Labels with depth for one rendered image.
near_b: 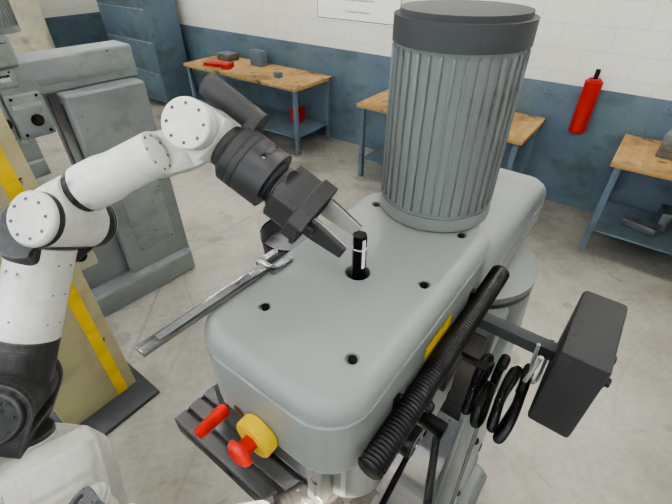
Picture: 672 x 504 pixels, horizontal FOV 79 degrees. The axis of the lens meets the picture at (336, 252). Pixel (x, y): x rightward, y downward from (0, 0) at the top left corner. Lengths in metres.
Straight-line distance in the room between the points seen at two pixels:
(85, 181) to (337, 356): 0.42
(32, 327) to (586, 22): 4.54
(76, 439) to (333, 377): 0.48
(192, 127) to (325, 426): 0.39
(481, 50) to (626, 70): 4.11
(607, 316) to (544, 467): 1.91
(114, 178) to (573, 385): 0.82
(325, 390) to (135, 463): 2.33
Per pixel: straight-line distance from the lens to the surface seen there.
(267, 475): 1.46
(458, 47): 0.60
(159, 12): 7.80
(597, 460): 2.91
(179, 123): 0.57
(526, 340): 0.94
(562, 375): 0.85
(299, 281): 0.59
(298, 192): 0.56
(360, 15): 5.58
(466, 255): 0.67
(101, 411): 2.99
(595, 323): 0.90
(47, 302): 0.74
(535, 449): 2.79
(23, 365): 0.77
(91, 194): 0.67
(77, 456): 0.82
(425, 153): 0.65
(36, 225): 0.68
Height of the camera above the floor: 2.28
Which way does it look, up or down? 37 degrees down
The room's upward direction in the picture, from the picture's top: straight up
